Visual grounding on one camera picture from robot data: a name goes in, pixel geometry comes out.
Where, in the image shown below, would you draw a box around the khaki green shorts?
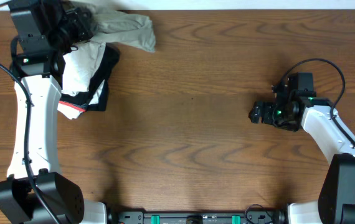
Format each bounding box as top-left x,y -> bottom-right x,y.
71,0 -> 157,54

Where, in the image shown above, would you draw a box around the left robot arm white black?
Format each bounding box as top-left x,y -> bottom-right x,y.
0,1 -> 108,223

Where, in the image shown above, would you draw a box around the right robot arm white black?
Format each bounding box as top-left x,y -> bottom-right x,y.
248,73 -> 355,223

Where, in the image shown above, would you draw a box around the white folded garment on top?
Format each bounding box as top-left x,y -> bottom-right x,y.
62,42 -> 106,96

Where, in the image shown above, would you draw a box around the black folded garment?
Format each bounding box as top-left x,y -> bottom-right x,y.
60,44 -> 120,105

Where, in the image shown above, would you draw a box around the white garment at stack bottom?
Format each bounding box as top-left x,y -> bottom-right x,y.
58,80 -> 107,119

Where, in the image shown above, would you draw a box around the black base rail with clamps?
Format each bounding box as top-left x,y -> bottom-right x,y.
107,204 -> 288,224

